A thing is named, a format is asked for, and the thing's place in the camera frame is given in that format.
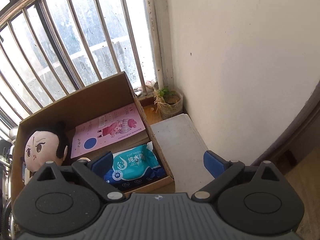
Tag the woven plant pot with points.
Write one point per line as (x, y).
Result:
(169, 102)

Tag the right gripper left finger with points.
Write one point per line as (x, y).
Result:
(92, 174)

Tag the black wheelchair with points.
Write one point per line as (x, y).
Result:
(8, 227)

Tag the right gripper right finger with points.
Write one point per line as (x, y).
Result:
(224, 173)

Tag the wet wipes pack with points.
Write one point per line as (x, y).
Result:
(134, 168)

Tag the pink notebook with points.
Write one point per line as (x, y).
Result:
(106, 130)

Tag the plush doll black hair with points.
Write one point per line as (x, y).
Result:
(47, 143)

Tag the brown cardboard box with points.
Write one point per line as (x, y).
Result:
(81, 106)

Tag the metal window railing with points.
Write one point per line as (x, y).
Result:
(52, 48)

